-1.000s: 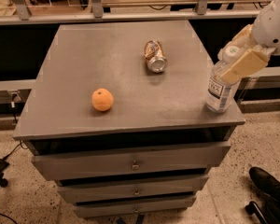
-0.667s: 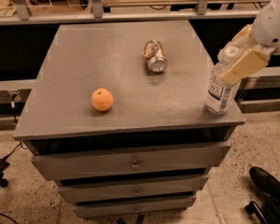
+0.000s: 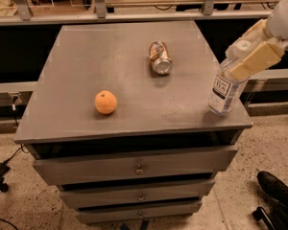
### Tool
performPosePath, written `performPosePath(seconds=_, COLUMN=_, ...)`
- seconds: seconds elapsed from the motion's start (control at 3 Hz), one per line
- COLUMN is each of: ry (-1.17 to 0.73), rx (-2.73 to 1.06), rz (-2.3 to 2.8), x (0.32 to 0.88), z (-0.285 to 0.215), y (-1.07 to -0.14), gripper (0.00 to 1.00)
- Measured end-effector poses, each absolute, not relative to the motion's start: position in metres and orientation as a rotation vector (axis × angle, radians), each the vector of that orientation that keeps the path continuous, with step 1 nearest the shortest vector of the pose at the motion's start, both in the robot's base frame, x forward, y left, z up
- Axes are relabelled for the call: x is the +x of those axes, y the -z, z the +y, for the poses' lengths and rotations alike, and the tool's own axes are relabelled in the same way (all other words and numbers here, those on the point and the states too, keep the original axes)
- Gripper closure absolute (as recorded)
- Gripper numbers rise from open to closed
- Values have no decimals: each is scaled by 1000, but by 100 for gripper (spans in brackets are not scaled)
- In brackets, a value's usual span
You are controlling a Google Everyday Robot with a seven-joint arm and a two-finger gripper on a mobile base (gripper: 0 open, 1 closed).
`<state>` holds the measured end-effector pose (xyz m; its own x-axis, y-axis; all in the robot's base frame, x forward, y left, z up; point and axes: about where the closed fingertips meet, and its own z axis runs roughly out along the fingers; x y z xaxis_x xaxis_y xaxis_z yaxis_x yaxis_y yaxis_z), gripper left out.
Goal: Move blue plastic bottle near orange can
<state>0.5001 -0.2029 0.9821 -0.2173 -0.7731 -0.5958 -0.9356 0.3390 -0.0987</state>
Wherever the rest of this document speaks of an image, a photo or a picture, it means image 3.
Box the grey drawer cabinet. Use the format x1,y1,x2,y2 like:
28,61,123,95
15,21,252,214

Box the clear plastic water bottle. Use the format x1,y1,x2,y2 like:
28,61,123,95
208,39,251,116

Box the crushed orange soda can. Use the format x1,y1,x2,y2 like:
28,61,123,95
149,41,173,75

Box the black chair leg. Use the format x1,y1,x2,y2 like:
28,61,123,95
252,206,276,230

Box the grey drawer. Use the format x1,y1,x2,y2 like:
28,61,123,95
76,199,202,224
33,145,237,185
60,179,215,209

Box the metal railing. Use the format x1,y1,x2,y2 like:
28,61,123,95
0,0,280,26

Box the orange fruit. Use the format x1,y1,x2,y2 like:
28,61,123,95
95,90,117,115

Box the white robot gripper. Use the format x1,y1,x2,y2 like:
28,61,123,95
226,0,288,81

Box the top grey drawer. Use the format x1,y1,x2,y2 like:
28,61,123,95
33,145,237,185

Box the middle grey drawer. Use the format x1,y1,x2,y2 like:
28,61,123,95
60,179,215,209

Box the bottom grey drawer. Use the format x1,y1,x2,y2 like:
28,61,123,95
76,199,202,224

